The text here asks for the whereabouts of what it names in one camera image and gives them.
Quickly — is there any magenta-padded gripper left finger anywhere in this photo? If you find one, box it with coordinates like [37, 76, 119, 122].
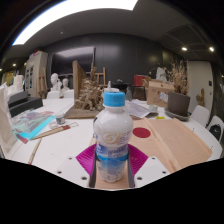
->
[54, 143, 98, 189]

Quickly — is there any wooden easel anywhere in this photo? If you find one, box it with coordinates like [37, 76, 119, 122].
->
[37, 66, 48, 99]
[85, 66, 108, 88]

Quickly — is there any small paint jar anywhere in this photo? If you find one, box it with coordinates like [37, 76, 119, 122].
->
[54, 112, 67, 126]

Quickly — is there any tan wooden table mat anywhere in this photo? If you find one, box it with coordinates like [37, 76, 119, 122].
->
[89, 117, 213, 190]

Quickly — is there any black box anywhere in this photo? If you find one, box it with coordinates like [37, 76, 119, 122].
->
[9, 96, 44, 118]
[8, 90, 29, 108]

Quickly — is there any white drink bottle blue cap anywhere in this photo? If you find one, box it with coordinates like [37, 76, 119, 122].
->
[93, 90, 134, 184]

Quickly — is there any red box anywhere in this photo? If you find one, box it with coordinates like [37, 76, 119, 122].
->
[133, 74, 148, 87]

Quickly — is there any pale cabinet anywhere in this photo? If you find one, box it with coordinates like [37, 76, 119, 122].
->
[24, 50, 49, 98]

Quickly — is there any wooden wall figure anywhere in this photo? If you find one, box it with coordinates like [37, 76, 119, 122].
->
[195, 88, 206, 108]

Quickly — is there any flat round red coaster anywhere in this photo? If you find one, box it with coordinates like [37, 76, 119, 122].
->
[132, 127, 152, 139]

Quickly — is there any cardboard box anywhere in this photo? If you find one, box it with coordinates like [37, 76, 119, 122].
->
[145, 79, 175, 108]

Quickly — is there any black wall screen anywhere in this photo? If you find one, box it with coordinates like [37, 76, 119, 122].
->
[50, 46, 96, 76]

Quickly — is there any white plaster figure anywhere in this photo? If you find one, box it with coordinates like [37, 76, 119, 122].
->
[155, 66, 168, 83]

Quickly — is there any grey plant saucer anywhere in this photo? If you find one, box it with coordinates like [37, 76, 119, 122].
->
[164, 108, 191, 122]

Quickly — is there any white canvas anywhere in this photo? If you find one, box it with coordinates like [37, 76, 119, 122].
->
[0, 84, 18, 154]

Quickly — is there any wooden handled palette knife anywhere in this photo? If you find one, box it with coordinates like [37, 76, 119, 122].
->
[31, 121, 79, 140]

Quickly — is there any thin wooden stick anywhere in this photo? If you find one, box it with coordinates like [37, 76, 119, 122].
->
[28, 138, 43, 165]

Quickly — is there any brown sculpture on wooden base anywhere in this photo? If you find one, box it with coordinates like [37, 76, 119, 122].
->
[64, 60, 108, 120]

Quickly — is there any newspaper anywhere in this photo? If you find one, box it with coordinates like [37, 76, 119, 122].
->
[124, 99, 152, 119]

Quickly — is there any white chair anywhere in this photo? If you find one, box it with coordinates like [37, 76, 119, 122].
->
[190, 104, 211, 128]
[206, 115, 224, 143]
[103, 87, 120, 94]
[63, 89, 75, 99]
[45, 90, 61, 100]

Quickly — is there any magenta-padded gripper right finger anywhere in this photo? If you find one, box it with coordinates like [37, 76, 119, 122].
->
[127, 143, 171, 188]

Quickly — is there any dried plant in grey pot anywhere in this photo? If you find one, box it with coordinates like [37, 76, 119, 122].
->
[166, 59, 192, 118]

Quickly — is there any white plaster bust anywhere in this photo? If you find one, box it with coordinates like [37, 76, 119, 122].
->
[49, 72, 62, 93]
[61, 77, 71, 94]

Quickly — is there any long ceiling light panel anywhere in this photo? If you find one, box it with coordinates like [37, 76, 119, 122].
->
[11, 0, 139, 46]

